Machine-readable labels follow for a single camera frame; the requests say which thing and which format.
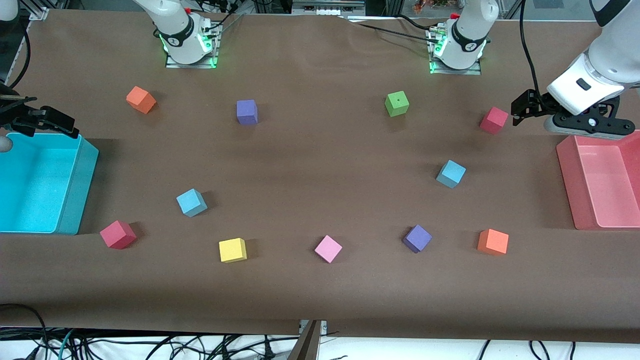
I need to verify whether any aluminium frame profile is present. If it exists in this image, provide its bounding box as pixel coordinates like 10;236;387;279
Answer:
29;0;51;22

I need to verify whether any purple foam block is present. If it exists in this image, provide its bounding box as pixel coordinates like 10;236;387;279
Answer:
402;224;433;254
236;99;259;126

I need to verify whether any brown paper table cover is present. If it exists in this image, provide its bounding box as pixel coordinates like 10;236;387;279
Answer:
0;9;640;345

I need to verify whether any teal floor cable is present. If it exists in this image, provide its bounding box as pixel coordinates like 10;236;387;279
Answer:
57;328;77;360

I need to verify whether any green foam block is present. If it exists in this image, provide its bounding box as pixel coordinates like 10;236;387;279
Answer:
385;91;410;118

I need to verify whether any orange and green clutter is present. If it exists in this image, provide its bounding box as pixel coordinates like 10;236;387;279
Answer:
412;0;451;12

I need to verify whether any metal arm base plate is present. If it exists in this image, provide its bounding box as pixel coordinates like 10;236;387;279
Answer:
427;25;483;76
165;22;221;69

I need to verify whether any cyan plastic bin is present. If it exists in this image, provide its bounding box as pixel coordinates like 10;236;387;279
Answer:
0;131;100;236

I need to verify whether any yellow foam block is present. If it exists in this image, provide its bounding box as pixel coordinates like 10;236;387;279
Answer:
218;238;248;264

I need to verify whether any pink foam block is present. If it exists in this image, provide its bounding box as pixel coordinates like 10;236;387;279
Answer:
314;234;344;264

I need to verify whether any grey equipment box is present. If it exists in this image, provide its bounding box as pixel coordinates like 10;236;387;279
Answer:
291;0;366;17

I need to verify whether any black base cable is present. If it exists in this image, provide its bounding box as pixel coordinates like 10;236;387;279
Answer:
395;14;442;31
345;19;443;43

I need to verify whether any light blue foam block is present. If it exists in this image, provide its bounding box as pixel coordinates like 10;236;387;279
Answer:
176;188;208;218
436;160;467;189

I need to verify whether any red foam block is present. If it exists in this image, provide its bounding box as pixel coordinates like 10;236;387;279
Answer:
99;220;137;250
480;106;509;135

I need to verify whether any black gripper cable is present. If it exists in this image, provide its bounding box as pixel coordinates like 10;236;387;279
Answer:
519;0;545;98
6;20;32;93

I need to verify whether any small metal bracket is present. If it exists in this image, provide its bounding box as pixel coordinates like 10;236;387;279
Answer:
299;320;328;337

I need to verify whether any orange foam block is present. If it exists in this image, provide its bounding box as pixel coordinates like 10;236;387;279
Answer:
477;228;510;256
126;86;157;115

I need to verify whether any pink plastic bin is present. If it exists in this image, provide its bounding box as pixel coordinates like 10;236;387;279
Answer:
556;131;640;231

